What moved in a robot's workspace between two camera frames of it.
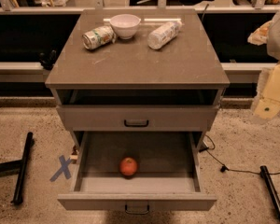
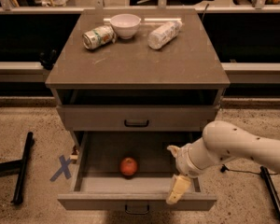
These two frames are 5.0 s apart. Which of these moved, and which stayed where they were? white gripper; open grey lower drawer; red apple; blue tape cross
Moved: white gripper
Stayed: red apple; blue tape cross; open grey lower drawer
